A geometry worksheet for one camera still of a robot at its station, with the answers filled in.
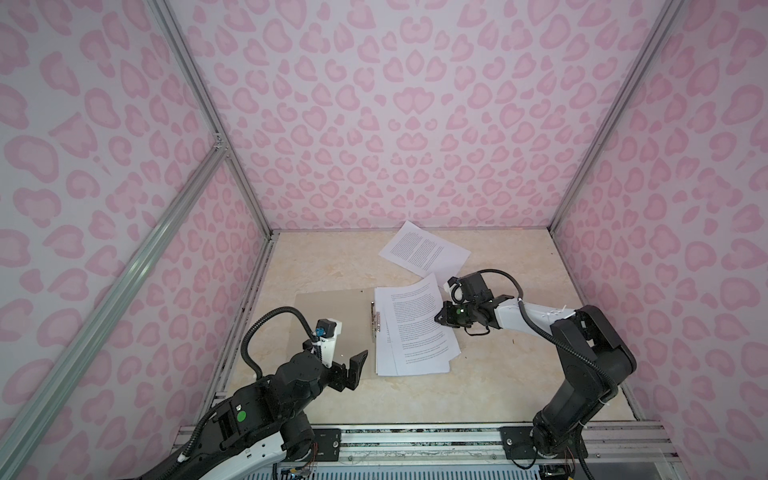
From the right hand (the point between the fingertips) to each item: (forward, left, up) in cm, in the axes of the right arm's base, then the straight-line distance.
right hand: (436, 315), depth 91 cm
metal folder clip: (-1, +18, -3) cm, 19 cm away
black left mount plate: (-32, +28, -7) cm, 44 cm away
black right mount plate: (-32, -18, -6) cm, 37 cm away
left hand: (-16, +21, +16) cm, 31 cm away
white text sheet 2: (+29, +2, -6) cm, 30 cm away
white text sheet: (-13, +15, -4) cm, 20 cm away
